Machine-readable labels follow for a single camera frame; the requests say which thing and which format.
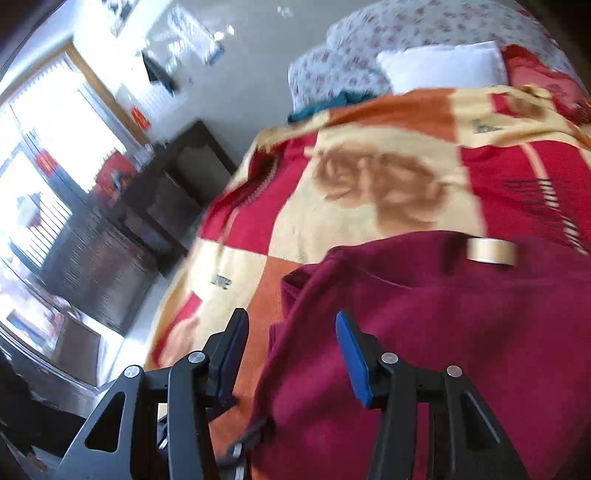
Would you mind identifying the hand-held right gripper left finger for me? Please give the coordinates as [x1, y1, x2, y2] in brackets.
[53, 308, 250, 480]

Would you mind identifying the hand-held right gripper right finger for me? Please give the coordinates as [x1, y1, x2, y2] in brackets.
[335, 310, 532, 480]

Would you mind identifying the maroon fleece garment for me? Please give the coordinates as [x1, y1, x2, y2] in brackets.
[249, 230, 591, 480]

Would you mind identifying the dark low cabinet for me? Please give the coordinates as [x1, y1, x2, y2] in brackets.
[41, 119, 239, 336]

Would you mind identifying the orange red patterned blanket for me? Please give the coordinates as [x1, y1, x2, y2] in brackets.
[145, 84, 591, 480]

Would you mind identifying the red box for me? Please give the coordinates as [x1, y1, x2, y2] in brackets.
[93, 151, 140, 195]

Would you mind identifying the teal cloth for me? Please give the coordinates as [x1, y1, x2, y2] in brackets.
[286, 90, 378, 124]

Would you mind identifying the white pillow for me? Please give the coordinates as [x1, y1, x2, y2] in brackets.
[375, 41, 509, 94]

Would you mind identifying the red ruffled pillow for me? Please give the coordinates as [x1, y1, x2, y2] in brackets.
[501, 43, 591, 126]

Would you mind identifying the floral quilt roll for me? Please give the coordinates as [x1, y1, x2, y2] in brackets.
[287, 0, 575, 116]

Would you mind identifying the window with wooden frame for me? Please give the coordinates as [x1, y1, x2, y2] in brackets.
[0, 41, 154, 298]

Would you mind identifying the dark wall-mounted screen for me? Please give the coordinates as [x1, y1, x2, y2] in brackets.
[141, 47, 179, 96]

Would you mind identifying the wall calendar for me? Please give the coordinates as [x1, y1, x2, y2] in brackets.
[167, 6, 226, 66]

